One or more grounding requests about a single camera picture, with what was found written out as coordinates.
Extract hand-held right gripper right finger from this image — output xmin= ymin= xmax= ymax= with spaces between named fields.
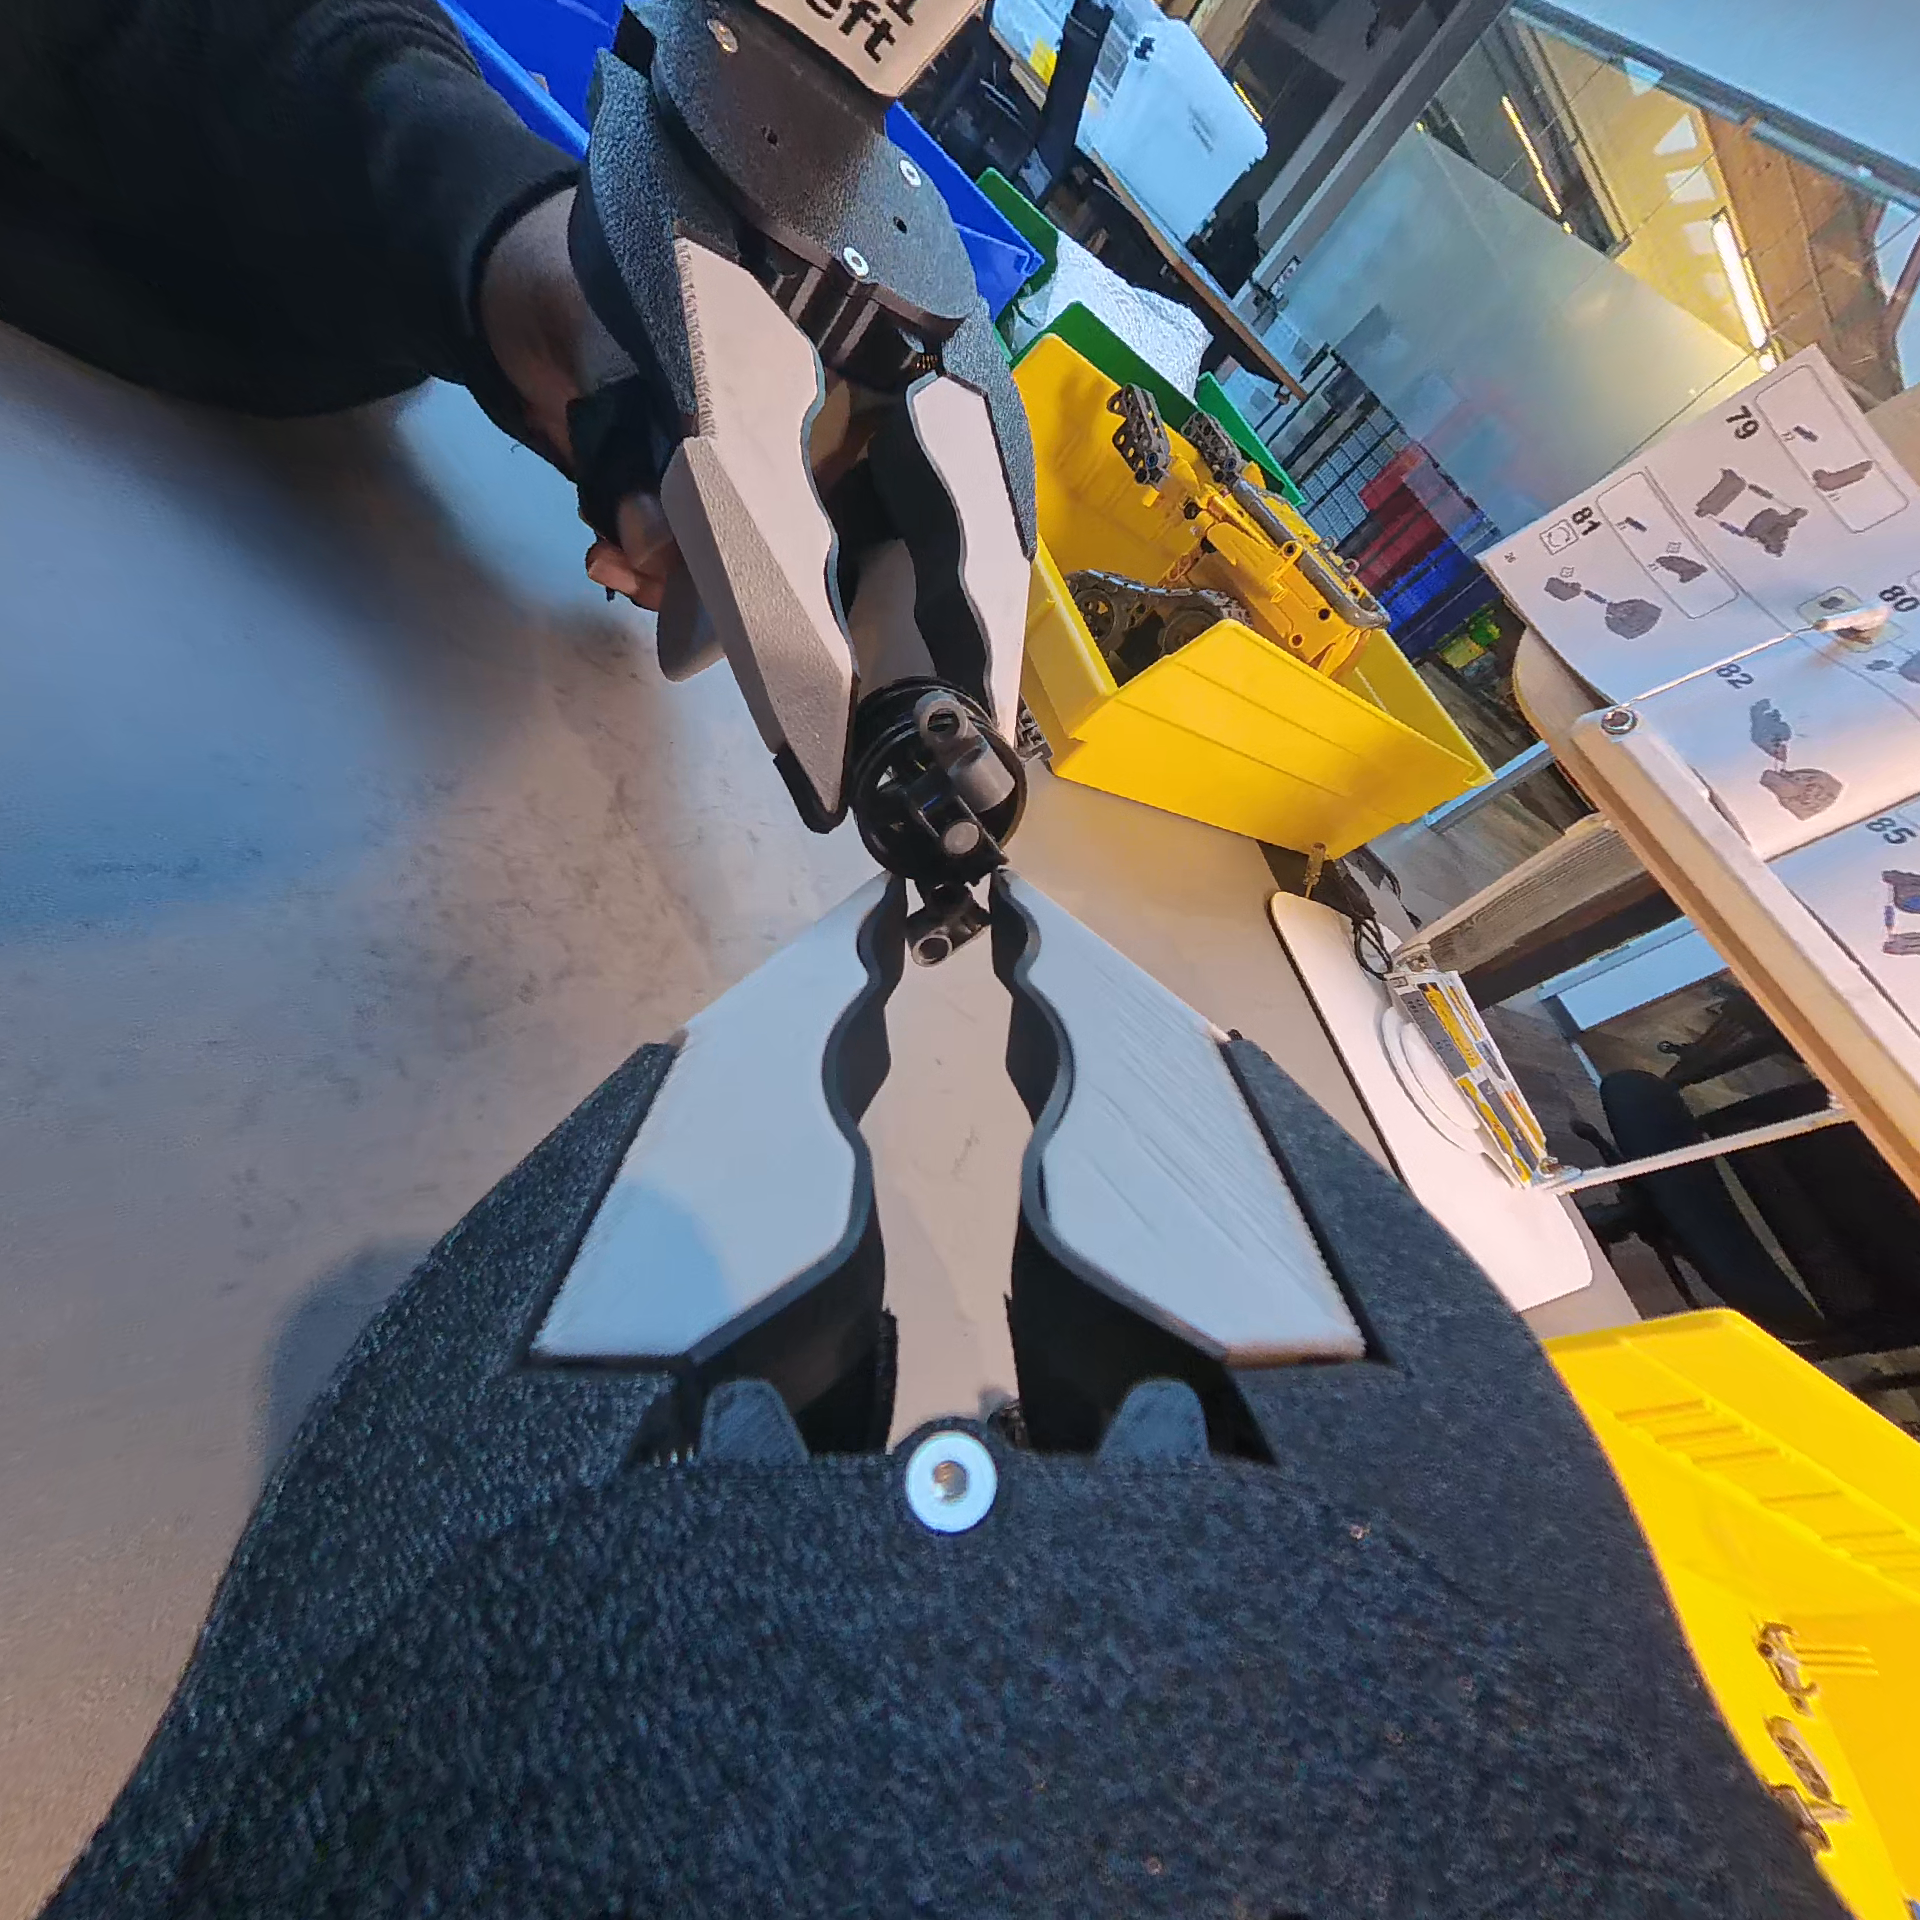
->
xmin=991 ymin=872 xmax=1370 ymax=1368

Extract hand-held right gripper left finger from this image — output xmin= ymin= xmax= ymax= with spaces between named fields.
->
xmin=533 ymin=873 xmax=911 ymax=1368

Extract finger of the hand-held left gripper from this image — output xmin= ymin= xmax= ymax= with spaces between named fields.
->
xmin=908 ymin=372 xmax=1037 ymax=725
xmin=661 ymin=237 xmax=859 ymax=834

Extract black toy wheel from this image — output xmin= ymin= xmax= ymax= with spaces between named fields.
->
xmin=849 ymin=679 xmax=1031 ymax=888

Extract grey desk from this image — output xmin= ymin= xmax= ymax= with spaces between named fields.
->
xmin=0 ymin=315 xmax=1644 ymax=1920

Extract person's left hand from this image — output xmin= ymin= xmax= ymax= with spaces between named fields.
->
xmin=477 ymin=187 xmax=681 ymax=616

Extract green storage bin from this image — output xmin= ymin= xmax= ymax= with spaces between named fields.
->
xmin=976 ymin=167 xmax=1307 ymax=505

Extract white foam block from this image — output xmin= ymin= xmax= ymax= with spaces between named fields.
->
xmin=1035 ymin=231 xmax=1212 ymax=396

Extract yellow toy tracked vehicle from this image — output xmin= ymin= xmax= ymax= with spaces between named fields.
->
xmin=1067 ymin=381 xmax=1393 ymax=681

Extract yellow printed leaflet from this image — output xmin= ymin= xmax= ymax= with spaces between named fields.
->
xmin=1385 ymin=968 xmax=1556 ymax=1191

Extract yellow storage bin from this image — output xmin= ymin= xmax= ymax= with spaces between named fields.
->
xmin=1546 ymin=1307 xmax=1920 ymax=1920
xmin=1013 ymin=335 xmax=1496 ymax=860

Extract white storage box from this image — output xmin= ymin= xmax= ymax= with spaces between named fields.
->
xmin=1072 ymin=0 xmax=1271 ymax=244

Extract stack of coloured crates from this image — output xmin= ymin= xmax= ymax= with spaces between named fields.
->
xmin=1304 ymin=360 xmax=1521 ymax=666

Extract white booklet stand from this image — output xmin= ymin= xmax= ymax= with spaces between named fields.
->
xmin=1512 ymin=632 xmax=1920 ymax=1203

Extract white instruction booklet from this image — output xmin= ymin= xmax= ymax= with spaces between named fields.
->
xmin=1476 ymin=346 xmax=1920 ymax=1051

